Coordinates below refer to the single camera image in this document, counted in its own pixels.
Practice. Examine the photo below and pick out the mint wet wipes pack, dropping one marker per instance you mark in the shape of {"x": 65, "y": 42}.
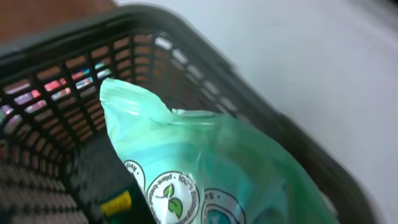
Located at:
{"x": 206, "y": 167}

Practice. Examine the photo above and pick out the green snack multipack bag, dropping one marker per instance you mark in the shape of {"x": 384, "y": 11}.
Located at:
{"x": 129, "y": 207}

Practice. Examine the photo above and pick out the grey plastic lattice basket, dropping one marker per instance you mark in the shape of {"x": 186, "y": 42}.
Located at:
{"x": 57, "y": 162}

